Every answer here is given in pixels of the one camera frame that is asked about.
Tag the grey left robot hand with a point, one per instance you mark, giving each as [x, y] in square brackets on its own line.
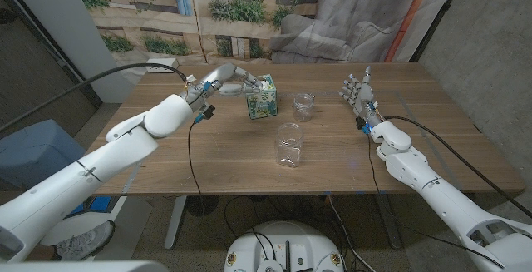
[220, 78]

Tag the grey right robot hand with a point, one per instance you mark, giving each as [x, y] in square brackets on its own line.
[363, 97]

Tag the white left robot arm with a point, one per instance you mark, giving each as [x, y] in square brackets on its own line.
[124, 147]

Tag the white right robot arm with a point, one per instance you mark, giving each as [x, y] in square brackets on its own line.
[415, 168]

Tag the teal floral tissue box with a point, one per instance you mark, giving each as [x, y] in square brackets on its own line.
[262, 101]

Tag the white power strip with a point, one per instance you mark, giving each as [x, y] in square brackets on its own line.
[164, 60]

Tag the small clear glass jar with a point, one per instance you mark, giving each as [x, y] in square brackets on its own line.
[303, 107]

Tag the printed fabric backdrop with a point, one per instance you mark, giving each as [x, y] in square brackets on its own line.
[249, 22]

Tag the large clear plastic cup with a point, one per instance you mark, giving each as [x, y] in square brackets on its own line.
[289, 147]

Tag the black backdrop stand pole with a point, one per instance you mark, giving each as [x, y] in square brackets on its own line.
[437, 18]

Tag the grey table leg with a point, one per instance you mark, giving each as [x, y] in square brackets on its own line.
[388, 222]

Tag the black round floor fan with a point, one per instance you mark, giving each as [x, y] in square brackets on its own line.
[202, 205]

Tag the white table leg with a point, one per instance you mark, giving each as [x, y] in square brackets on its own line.
[174, 222]

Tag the white robot torso base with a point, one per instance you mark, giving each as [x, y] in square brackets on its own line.
[287, 243]

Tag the blue-grey ottoman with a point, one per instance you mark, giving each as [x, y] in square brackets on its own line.
[33, 151]

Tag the grey sneaker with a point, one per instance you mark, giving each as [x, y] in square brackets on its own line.
[85, 243]

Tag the white robot chest edge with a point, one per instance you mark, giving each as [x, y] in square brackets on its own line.
[83, 267]

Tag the person's bare leg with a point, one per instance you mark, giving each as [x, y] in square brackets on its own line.
[39, 253]

